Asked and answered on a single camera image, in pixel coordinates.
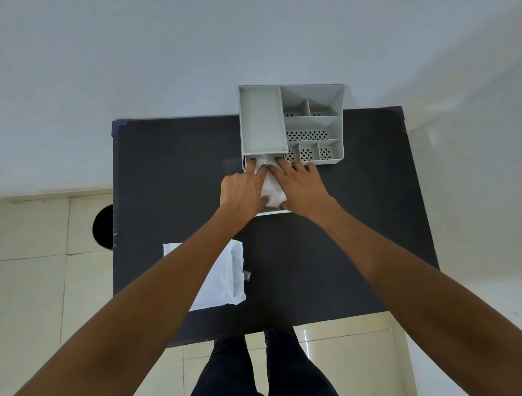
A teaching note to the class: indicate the person's left hand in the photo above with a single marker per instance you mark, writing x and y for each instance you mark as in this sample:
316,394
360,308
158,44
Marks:
240,193

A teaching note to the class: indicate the person's right hand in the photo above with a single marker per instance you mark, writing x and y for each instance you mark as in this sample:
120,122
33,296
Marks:
306,189

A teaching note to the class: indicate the white cotton wad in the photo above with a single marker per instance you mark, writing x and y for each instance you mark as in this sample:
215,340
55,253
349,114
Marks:
274,191

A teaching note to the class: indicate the grey plastic organizer tray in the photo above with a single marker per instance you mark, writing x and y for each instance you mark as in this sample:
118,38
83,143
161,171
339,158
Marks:
261,118

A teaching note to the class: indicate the white paper packet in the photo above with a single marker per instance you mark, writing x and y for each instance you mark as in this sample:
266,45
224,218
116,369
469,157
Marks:
220,285

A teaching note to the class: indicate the person's right forearm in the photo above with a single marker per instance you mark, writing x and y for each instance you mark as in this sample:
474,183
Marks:
428,293

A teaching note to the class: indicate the person's left forearm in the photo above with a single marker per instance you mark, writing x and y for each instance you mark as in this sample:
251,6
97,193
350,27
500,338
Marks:
142,306

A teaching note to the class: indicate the person's dark trousers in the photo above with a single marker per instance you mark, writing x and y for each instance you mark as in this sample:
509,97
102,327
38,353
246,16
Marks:
285,367

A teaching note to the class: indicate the black round trash bin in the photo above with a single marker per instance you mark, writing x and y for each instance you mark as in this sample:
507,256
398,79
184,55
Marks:
104,228

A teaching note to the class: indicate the blue table corner tape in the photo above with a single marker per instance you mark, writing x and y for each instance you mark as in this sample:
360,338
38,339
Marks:
115,126

